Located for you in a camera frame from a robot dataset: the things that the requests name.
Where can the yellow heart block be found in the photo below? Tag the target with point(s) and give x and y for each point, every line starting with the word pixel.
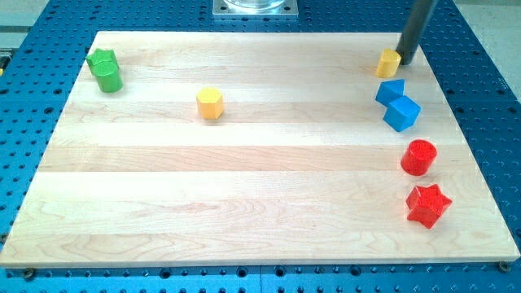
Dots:
pixel 389 62

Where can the light wooden board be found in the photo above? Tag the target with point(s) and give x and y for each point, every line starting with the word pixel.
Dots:
pixel 300 168

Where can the yellow hexagon block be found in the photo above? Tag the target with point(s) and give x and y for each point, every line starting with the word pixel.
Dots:
pixel 210 103

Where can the blue triangle block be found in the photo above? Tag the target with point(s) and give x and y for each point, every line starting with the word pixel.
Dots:
pixel 389 91

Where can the blue cube block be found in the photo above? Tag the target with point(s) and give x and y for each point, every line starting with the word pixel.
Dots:
pixel 402 113

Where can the red cylinder block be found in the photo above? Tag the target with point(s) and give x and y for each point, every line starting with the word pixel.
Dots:
pixel 418 157

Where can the green cylinder block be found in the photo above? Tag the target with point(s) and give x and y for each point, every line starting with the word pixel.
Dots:
pixel 108 77

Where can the red star block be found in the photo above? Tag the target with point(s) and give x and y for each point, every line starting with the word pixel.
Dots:
pixel 427 205

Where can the green star block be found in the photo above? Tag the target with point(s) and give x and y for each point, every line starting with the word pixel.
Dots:
pixel 101 56

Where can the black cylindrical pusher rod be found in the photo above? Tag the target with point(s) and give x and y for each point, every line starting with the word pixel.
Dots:
pixel 419 17

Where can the blue perforated table plate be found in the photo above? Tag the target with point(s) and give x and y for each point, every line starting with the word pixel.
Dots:
pixel 41 74

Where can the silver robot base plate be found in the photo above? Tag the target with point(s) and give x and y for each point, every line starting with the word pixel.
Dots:
pixel 254 8

